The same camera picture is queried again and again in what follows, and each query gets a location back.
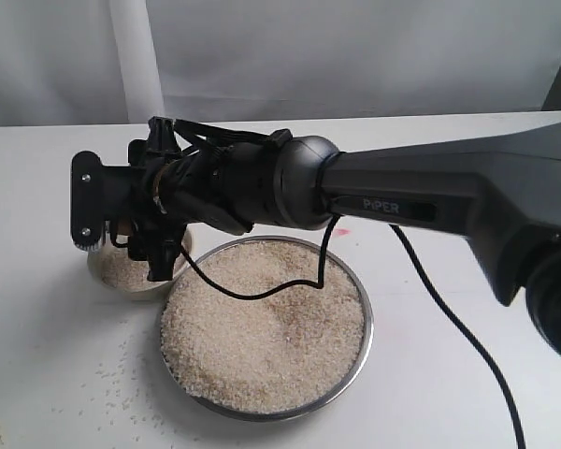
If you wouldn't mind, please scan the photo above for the round steel tray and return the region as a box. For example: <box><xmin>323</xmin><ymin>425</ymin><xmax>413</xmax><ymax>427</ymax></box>
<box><xmin>160</xmin><ymin>236</ymin><xmax>373</xmax><ymax>422</ymax></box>

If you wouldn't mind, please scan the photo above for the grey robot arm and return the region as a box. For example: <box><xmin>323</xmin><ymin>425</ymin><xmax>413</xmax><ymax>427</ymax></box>
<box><xmin>70</xmin><ymin>117</ymin><xmax>561</xmax><ymax>355</ymax></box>

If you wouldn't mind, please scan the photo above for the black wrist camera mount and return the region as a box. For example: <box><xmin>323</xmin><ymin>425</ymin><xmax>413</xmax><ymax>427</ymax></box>
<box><xmin>127</xmin><ymin>116</ymin><xmax>186</xmax><ymax>282</ymax></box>

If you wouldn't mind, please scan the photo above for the spilled rice on table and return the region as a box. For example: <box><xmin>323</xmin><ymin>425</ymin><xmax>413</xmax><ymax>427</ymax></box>
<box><xmin>75</xmin><ymin>322</ymin><xmax>166</xmax><ymax>442</ymax></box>

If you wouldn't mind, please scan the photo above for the white backdrop curtain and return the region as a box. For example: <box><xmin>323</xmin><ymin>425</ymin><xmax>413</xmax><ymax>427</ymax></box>
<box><xmin>0</xmin><ymin>1</ymin><xmax>561</xmax><ymax>126</ymax></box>

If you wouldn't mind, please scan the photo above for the rice in white bowl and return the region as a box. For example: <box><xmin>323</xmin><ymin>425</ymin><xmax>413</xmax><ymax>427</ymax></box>
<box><xmin>97</xmin><ymin>246</ymin><xmax>185</xmax><ymax>293</ymax></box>

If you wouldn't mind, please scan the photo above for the white ceramic bowl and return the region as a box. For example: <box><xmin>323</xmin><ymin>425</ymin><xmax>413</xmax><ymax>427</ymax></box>
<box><xmin>87</xmin><ymin>236</ymin><xmax>187</xmax><ymax>300</ymax></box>

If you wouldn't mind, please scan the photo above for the black cable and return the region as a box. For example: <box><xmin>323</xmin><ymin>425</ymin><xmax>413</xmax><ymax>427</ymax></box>
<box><xmin>111</xmin><ymin>116</ymin><xmax>527</xmax><ymax>449</ymax></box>

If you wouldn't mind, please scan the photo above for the brown wooden cup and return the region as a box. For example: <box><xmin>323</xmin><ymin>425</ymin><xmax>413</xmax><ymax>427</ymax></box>
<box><xmin>108</xmin><ymin>218</ymin><xmax>134</xmax><ymax>239</ymax></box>

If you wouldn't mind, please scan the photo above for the rice heap in tray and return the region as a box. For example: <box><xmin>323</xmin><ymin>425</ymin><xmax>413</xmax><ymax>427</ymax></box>
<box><xmin>161</xmin><ymin>260</ymin><xmax>364</xmax><ymax>414</ymax></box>

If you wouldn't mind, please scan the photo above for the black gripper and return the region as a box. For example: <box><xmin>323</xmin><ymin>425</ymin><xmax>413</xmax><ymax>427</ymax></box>
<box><xmin>70</xmin><ymin>138</ymin><xmax>281</xmax><ymax>252</ymax></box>

